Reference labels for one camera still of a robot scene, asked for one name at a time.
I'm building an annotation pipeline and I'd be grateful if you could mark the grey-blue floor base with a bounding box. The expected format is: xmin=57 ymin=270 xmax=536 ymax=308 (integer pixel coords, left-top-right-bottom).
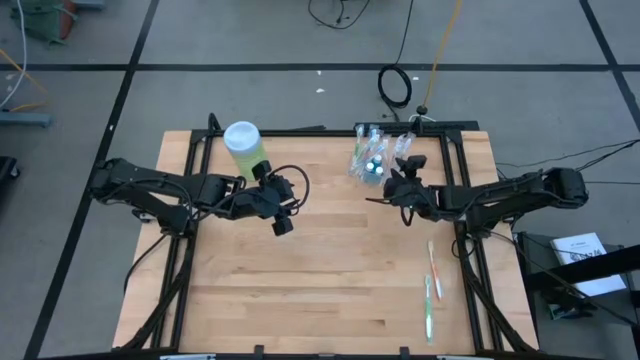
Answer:
xmin=0 ymin=110 xmax=54 ymax=129

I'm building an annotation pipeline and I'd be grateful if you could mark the pale toothbrush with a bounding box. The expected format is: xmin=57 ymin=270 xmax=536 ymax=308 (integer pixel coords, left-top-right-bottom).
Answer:
xmin=397 ymin=132 xmax=416 ymax=161

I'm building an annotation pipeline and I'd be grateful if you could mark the white printed manual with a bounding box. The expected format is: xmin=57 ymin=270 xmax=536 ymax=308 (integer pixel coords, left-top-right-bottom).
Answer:
xmin=549 ymin=231 xmax=628 ymax=298

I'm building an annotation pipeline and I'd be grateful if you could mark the black side shelf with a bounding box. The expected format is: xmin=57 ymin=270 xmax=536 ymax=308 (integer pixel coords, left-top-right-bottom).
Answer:
xmin=514 ymin=230 xmax=640 ymax=326

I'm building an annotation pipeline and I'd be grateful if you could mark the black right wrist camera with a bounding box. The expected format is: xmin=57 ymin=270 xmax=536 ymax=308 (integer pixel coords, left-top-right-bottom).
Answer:
xmin=407 ymin=154 xmax=429 ymax=175

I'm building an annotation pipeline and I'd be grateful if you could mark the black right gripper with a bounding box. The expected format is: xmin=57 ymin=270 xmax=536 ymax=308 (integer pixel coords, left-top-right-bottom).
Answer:
xmin=366 ymin=172 xmax=442 ymax=221

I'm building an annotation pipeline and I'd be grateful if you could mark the black stand base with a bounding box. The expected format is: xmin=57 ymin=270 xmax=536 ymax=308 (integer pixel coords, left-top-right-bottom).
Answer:
xmin=408 ymin=103 xmax=437 ymax=124

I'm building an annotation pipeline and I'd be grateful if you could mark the green toothbrush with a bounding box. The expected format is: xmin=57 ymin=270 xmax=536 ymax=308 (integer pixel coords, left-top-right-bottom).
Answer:
xmin=352 ymin=127 xmax=366 ymax=174
xmin=423 ymin=273 xmax=436 ymax=346

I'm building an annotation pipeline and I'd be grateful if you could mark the black caster base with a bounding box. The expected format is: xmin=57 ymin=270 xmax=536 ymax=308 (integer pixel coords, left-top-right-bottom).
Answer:
xmin=0 ymin=155 xmax=21 ymax=182

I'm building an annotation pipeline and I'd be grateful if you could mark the white floor cable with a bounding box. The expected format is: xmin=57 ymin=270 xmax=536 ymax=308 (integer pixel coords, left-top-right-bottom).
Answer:
xmin=0 ymin=0 xmax=27 ymax=109

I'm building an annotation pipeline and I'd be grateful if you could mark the black hanging cable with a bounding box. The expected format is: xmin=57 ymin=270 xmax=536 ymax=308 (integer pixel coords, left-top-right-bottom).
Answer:
xmin=376 ymin=0 xmax=416 ymax=124

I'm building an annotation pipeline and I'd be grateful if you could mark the green fabric bag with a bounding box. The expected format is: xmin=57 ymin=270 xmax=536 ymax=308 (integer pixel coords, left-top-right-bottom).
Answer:
xmin=10 ymin=0 xmax=79 ymax=47

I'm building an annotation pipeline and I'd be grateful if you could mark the blue toothbrush in clear wrap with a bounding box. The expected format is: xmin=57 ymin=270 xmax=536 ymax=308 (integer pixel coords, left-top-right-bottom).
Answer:
xmin=372 ymin=130 xmax=389 ymax=161

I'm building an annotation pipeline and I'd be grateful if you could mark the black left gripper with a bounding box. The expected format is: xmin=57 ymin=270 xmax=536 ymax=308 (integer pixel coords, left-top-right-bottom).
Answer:
xmin=234 ymin=177 xmax=297 ymax=237

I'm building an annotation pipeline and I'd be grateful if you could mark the black table frame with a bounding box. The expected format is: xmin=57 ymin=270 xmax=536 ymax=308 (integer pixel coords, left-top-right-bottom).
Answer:
xmin=118 ymin=113 xmax=540 ymax=354

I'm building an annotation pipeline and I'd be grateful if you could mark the black floor cable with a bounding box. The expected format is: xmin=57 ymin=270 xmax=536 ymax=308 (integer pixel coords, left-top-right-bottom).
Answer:
xmin=306 ymin=0 xmax=372 ymax=30

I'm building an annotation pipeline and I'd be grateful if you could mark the orange toothbrush in clear wrap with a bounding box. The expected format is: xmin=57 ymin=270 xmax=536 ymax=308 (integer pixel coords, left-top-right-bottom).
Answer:
xmin=426 ymin=239 xmax=445 ymax=302

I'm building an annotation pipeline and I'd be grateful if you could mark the yellow hanging cable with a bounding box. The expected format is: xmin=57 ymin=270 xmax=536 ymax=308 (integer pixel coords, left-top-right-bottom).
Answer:
xmin=423 ymin=0 xmax=464 ymax=109

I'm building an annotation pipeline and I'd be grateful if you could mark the clear acrylic organiser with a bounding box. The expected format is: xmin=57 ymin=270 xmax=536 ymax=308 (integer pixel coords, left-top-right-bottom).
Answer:
xmin=347 ymin=123 xmax=418 ymax=187

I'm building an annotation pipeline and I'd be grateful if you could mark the green disinfecting wipes canister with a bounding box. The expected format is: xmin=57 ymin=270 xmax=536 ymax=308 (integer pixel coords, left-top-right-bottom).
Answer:
xmin=222 ymin=120 xmax=272 ymax=182

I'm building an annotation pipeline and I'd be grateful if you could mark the black left camera cable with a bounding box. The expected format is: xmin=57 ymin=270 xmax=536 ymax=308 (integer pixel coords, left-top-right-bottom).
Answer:
xmin=268 ymin=163 xmax=312 ymax=217

